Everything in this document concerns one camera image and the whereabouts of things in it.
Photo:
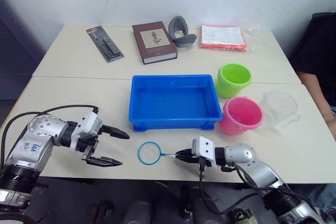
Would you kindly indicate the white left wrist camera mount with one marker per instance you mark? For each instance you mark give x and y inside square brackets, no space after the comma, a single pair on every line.
[89,121]

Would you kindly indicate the pink plastic bucket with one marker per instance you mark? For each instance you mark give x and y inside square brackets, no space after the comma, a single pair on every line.
[236,127]

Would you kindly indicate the clear plastic bag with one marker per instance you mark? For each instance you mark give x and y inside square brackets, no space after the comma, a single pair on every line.
[253,35]

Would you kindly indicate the green plastic bucket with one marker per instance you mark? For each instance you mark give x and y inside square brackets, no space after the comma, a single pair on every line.
[231,87]

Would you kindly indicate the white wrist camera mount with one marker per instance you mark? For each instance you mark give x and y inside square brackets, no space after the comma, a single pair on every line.
[89,121]
[203,149]

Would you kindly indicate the dark rounded shape under table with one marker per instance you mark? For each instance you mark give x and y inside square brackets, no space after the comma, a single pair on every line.
[137,211]
[202,208]

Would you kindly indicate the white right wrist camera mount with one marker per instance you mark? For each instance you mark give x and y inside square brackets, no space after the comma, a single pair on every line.
[203,149]

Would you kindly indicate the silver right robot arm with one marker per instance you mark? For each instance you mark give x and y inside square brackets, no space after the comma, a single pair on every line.
[260,171]

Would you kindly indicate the grey curved foam pad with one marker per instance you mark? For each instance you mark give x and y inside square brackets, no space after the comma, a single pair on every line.
[186,41]
[175,24]

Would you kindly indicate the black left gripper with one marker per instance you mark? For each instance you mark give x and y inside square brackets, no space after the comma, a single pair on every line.
[90,144]

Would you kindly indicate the blue plastic tub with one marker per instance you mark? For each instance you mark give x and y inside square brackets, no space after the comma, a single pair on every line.
[173,98]

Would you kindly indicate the black packaged tool blister pack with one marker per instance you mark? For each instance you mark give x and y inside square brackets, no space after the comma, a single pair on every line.
[105,43]

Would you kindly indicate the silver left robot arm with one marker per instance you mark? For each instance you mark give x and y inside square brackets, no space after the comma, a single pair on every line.
[31,140]

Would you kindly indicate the person's bare forearm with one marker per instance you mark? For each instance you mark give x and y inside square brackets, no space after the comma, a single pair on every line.
[317,90]

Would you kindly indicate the small blue fish net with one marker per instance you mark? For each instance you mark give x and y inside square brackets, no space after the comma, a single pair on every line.
[148,144]

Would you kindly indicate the clear plastic cup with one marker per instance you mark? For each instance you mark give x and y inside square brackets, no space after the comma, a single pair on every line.
[281,111]

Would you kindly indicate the brown hardcover book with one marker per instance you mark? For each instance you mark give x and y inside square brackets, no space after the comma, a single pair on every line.
[155,41]

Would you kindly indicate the person's black shirt torso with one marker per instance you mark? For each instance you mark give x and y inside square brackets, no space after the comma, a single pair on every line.
[317,43]

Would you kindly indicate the yellowish object under table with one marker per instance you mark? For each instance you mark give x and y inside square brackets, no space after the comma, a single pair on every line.
[244,216]

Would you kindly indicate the orange packet with white sheet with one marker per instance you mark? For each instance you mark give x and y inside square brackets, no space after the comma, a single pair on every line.
[223,36]

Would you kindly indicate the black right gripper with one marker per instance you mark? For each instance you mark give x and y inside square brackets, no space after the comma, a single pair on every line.
[195,159]

